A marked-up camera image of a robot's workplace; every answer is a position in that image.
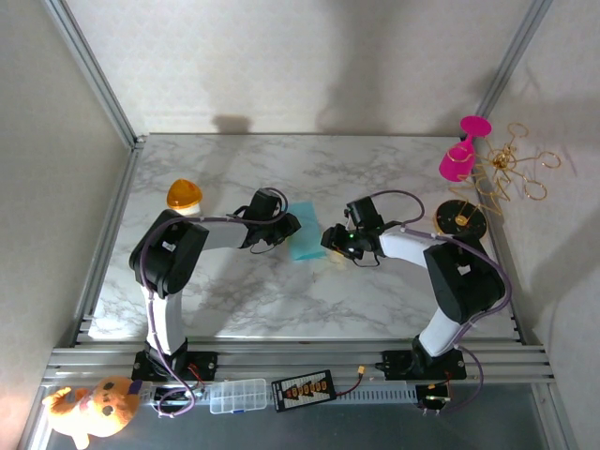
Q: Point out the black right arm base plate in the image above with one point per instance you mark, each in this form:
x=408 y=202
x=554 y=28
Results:
x=394 y=365

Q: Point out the small black electronics box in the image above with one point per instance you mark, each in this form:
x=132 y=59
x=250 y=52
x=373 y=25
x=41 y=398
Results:
x=433 y=398

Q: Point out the orange plush toy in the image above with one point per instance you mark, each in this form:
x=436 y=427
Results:
x=103 y=403

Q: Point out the teal cloth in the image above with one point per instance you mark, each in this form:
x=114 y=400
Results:
x=307 y=234

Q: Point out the pink plastic wine glass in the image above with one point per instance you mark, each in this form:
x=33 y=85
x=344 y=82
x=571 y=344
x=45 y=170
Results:
x=455 y=164

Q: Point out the aluminium frame post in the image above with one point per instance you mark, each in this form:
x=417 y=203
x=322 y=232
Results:
x=514 y=56
x=94 y=70

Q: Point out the orange mushroom toy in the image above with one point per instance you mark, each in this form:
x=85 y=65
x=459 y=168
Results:
x=184 y=194

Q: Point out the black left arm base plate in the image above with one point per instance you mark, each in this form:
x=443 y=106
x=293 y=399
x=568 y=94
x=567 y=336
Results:
x=206 y=363

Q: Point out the black charging board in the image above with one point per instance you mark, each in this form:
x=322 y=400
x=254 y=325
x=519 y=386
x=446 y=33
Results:
x=302 y=391

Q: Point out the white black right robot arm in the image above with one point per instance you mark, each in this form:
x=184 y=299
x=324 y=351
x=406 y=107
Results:
x=464 y=281

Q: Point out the aluminium frame rails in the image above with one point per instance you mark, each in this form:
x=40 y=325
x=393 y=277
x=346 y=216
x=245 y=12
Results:
x=300 y=358

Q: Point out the clear plastic organizer box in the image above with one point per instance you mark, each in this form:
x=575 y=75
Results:
x=236 y=396

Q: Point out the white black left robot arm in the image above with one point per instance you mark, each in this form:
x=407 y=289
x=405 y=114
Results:
x=169 y=253

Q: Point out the aluminium side rail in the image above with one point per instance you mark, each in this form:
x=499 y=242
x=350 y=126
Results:
x=519 y=334
x=109 y=244

